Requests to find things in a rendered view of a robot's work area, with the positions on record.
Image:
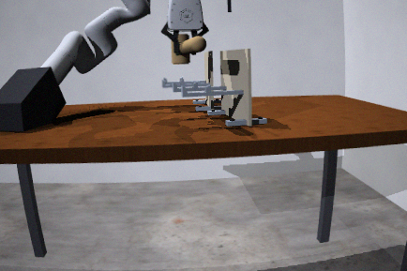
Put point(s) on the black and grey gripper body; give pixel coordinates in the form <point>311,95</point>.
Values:
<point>185,15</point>

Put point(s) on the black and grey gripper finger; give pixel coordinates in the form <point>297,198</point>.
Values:
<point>205,30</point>
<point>173,37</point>

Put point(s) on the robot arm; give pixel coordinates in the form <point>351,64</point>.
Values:
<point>74,50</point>

